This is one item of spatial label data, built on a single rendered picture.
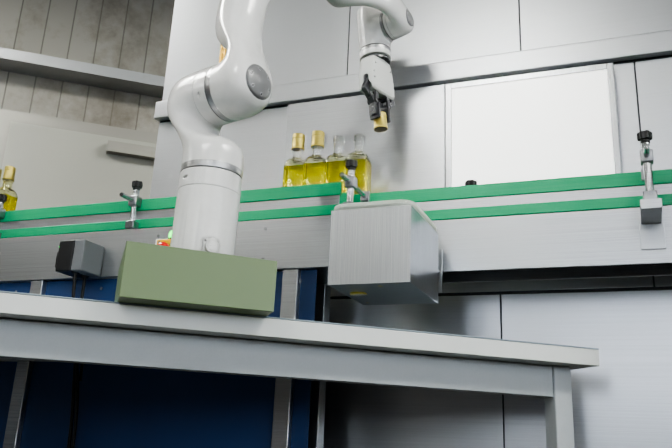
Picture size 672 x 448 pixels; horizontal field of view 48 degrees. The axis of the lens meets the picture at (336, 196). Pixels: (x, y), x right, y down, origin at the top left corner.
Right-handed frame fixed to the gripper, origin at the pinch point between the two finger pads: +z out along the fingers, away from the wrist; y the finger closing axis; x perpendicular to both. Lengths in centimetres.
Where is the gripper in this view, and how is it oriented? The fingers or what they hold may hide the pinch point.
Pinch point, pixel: (379, 114)
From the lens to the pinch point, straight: 195.9
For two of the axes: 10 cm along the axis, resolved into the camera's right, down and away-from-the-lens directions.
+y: -6.3, -2.6, -7.4
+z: 0.5, 9.3, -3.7
